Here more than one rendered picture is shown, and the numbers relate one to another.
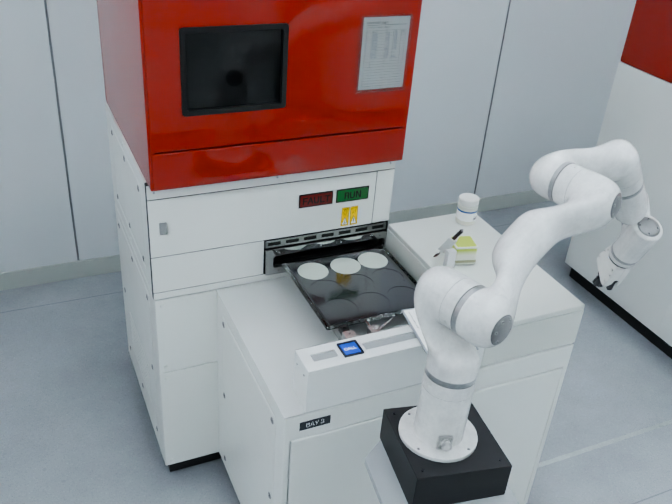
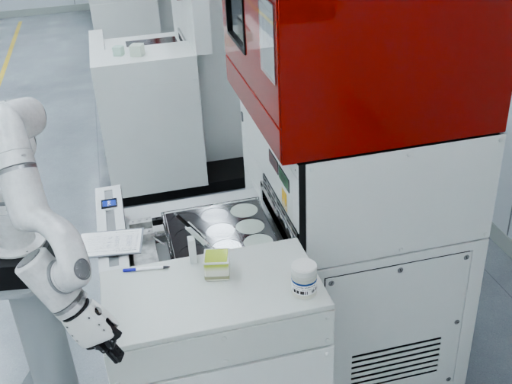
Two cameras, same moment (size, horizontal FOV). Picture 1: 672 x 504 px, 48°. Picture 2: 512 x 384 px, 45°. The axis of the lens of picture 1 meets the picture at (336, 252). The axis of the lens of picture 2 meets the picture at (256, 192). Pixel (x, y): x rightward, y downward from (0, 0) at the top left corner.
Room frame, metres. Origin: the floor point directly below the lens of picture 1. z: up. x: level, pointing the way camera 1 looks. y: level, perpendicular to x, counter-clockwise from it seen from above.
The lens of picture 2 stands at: (2.55, -1.81, 2.07)
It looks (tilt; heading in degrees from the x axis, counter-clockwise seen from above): 29 degrees down; 104
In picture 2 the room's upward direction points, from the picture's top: 3 degrees counter-clockwise
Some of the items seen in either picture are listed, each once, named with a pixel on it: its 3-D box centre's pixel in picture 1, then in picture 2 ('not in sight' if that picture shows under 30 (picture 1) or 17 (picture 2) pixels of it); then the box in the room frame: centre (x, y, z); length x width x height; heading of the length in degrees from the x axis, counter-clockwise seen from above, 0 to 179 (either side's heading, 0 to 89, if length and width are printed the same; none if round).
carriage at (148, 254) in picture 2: not in sight; (145, 254); (1.75, -0.21, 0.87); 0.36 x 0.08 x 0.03; 116
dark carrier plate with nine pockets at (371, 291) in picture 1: (357, 283); (220, 231); (1.98, -0.08, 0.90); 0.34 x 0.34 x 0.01; 26
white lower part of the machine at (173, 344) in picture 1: (243, 318); (350, 282); (2.40, 0.35, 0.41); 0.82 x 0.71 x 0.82; 116
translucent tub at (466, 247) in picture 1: (462, 250); (216, 264); (2.07, -0.40, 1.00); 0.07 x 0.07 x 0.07; 13
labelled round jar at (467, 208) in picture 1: (467, 209); (304, 279); (2.33, -0.44, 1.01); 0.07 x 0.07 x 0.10
